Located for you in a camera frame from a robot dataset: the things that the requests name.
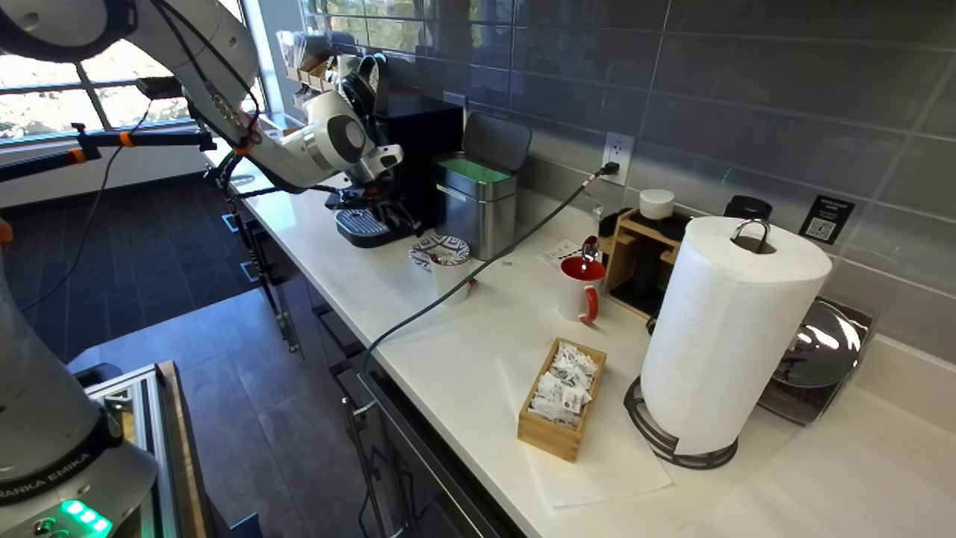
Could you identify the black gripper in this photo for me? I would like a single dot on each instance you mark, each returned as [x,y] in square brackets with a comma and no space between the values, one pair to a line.
[371,223]

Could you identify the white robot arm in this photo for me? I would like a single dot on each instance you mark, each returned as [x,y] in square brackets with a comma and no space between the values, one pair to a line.
[211,54]

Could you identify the stainless steel sachet bin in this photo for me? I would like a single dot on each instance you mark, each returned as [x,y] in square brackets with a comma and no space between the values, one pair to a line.
[478,184]

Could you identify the wooden sachet box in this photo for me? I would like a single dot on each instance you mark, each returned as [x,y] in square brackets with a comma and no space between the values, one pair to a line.
[557,412]

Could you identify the black coffee machine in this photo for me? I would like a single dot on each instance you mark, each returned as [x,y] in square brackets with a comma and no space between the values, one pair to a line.
[429,132]

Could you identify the white mug red interior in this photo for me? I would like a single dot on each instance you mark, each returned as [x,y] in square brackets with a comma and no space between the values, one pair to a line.
[581,289]

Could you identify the wooden shelf organizer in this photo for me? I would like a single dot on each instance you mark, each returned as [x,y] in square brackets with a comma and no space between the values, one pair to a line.
[641,258]

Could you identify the white small cup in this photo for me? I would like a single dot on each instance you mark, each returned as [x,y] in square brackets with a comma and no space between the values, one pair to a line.
[656,204]

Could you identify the white paper towel roll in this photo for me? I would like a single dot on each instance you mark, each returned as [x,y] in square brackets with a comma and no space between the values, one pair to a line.
[732,305]

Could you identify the black paper towel holder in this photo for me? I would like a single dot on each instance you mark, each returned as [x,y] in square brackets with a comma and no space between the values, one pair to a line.
[666,444]

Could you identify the chrome napkin dispenser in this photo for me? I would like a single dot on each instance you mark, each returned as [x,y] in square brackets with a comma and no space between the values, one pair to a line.
[822,356]

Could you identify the white wall outlet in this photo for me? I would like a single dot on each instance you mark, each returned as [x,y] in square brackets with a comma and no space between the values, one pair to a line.
[616,154]

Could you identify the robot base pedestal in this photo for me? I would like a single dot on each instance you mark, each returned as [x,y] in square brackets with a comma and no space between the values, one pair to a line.
[63,464]

